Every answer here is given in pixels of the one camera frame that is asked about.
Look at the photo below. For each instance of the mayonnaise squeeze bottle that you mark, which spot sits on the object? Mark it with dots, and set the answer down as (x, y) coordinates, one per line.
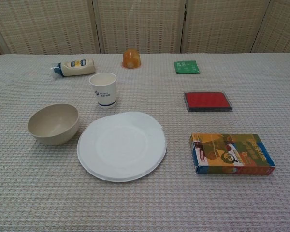
(77, 67)

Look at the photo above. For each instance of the white paper cup blue logo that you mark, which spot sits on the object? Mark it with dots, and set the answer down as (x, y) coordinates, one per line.
(104, 94)

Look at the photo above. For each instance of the white woven tablecloth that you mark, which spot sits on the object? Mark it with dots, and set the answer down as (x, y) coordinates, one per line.
(145, 205)

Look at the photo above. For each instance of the green sachet packet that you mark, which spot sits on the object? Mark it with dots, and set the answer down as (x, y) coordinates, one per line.
(186, 67)

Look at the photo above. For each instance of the white paper plate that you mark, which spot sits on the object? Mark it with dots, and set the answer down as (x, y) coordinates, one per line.
(120, 147)

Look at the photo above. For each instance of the orange jelly cup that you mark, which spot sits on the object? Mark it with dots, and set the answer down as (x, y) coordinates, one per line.
(131, 59)

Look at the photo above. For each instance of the red ink pad case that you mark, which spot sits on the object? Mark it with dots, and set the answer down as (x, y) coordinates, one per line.
(206, 101)

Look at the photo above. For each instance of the beige plastic bowl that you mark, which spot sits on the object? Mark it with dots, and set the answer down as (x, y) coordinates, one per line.
(50, 120)

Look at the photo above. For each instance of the colourful snack box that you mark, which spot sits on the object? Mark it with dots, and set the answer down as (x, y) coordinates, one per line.
(232, 154)

